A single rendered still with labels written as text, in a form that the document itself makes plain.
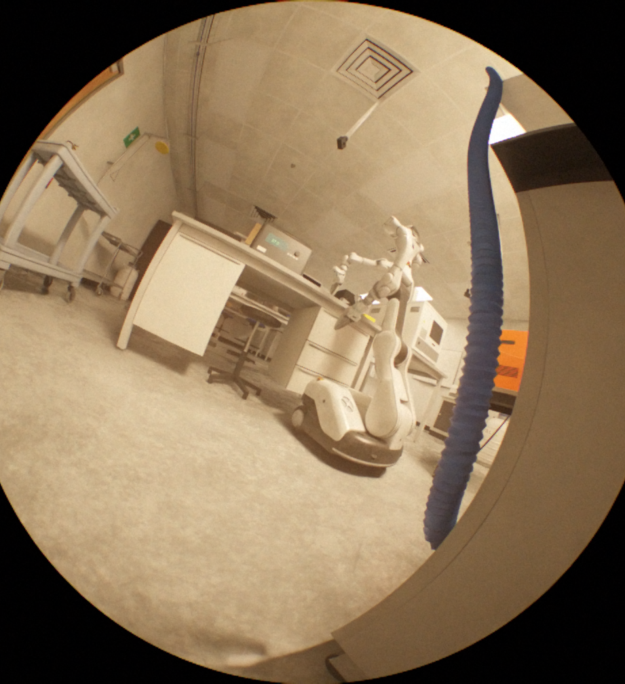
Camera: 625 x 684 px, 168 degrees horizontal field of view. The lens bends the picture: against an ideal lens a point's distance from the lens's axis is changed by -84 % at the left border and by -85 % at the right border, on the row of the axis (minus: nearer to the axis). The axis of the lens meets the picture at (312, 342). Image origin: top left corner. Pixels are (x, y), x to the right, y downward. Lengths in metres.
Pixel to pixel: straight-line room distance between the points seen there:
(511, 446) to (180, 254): 1.44
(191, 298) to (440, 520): 1.33
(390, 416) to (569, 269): 0.94
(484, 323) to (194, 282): 1.31
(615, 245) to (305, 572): 0.65
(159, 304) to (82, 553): 1.22
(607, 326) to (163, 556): 0.60
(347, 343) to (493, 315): 1.46
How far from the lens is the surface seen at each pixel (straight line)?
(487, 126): 0.49
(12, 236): 1.60
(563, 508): 0.18
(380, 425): 1.05
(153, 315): 1.36
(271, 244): 1.47
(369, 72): 2.42
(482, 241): 0.24
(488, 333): 0.19
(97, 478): 0.57
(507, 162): 0.35
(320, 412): 1.11
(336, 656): 0.42
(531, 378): 0.18
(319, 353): 1.49
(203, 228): 1.38
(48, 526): 0.50
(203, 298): 1.31
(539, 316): 0.20
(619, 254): 0.25
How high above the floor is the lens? 0.42
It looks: 5 degrees up
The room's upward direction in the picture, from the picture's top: 23 degrees clockwise
